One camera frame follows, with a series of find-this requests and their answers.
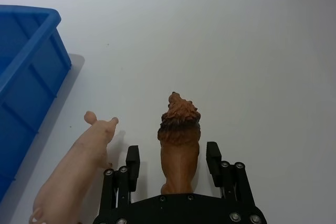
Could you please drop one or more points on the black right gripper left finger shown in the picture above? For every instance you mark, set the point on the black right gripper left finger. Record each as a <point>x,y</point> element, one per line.
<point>131,167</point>

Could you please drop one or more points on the blue plastic bin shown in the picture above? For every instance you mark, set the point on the blue plastic bin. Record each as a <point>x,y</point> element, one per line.
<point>25,90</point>

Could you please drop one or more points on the white table cloth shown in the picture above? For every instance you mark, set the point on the white table cloth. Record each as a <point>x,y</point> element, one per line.
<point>199,58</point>

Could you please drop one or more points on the pink toy pig figure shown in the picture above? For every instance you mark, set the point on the pink toy pig figure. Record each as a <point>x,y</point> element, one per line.
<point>78,166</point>

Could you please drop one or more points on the brown toy lion figure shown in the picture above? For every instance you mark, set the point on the brown toy lion figure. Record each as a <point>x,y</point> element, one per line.
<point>180,142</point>

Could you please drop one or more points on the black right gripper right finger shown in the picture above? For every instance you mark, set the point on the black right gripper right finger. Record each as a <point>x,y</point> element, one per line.
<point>231,179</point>

